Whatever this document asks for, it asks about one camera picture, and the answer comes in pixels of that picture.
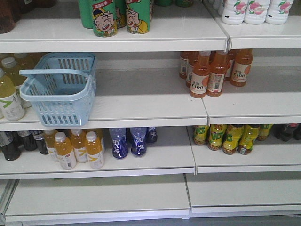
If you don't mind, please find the light blue plastic basket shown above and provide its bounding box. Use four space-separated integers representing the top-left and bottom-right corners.
19 52 97 127

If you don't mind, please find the white shelf unit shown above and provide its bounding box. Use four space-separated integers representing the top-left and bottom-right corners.
0 0 301 226

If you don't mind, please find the blue sports drink bottle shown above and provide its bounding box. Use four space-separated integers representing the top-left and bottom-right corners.
109 128 128 159
146 127 158 144
130 127 147 157

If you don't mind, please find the white peach drink bottle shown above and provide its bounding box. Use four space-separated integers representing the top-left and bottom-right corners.
244 0 270 25
265 0 294 25
222 0 247 25

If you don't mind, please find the dark drink bottle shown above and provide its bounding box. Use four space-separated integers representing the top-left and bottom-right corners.
0 131 21 161
17 130 37 151
32 130 48 155

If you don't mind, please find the green cartoon drink can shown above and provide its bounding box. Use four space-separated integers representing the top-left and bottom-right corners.
125 0 150 34
90 0 117 38

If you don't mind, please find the orange C100 juice bottle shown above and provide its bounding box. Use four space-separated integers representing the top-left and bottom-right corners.
190 51 211 98
230 49 253 87
206 50 229 97

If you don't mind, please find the yellow lemon tea bottle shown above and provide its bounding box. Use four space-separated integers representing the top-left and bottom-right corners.
257 124 274 141
238 124 260 155
207 124 227 151
193 125 209 145
222 124 244 155

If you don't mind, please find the orange vitamin drink bottle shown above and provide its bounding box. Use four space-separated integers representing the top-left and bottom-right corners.
85 131 104 169
55 132 77 170
71 129 87 163
44 130 59 162

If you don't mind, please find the pale green drink bottle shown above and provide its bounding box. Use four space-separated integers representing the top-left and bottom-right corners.
1 57 27 89
0 68 25 121

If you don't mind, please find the black cola bottle red label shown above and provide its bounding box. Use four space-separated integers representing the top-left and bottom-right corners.
273 123 301 142

